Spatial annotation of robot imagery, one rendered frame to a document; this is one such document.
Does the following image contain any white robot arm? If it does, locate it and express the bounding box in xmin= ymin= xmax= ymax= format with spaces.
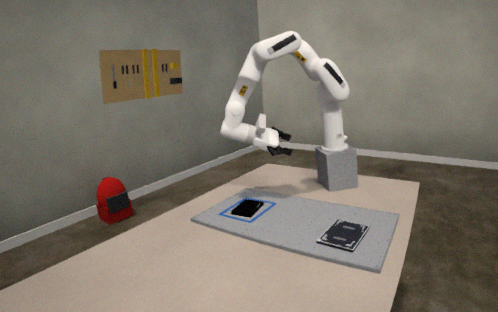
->
xmin=220 ymin=31 xmax=349 ymax=152

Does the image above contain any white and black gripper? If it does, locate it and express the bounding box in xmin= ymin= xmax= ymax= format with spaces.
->
xmin=252 ymin=127 xmax=293 ymax=156

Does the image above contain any black well plate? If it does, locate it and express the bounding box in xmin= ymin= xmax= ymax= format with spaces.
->
xmin=231 ymin=199 xmax=264 ymax=218

